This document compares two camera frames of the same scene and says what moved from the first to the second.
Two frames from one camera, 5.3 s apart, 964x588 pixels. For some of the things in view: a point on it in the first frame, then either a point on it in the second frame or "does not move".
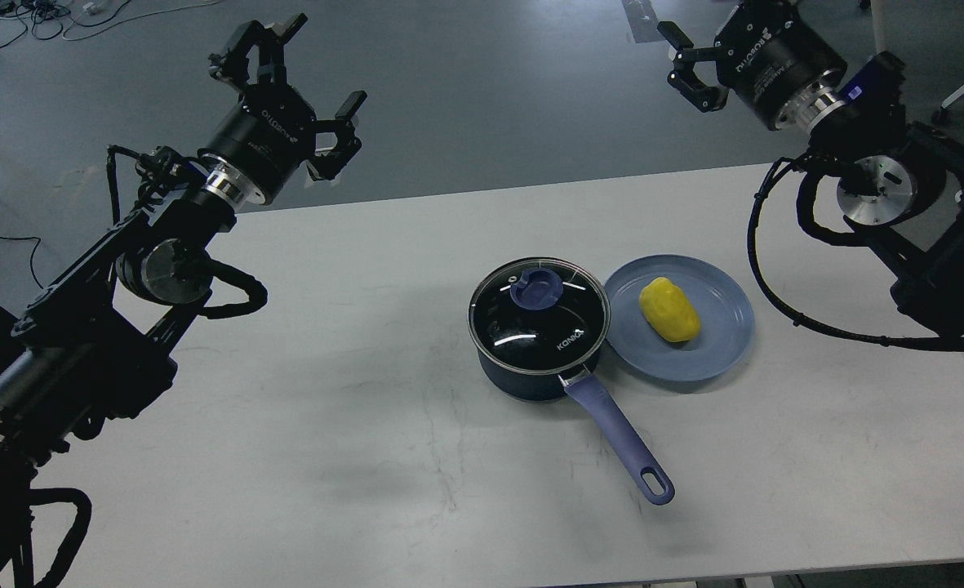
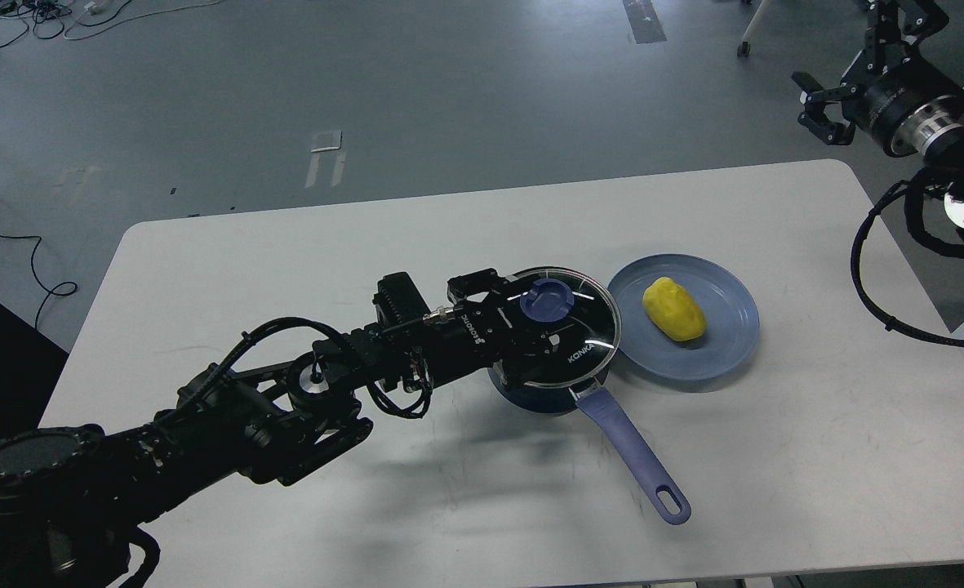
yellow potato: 668,309 does not move
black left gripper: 264,135 -> 482,328
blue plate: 726,321 does not move
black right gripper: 766,53 -> 897,97
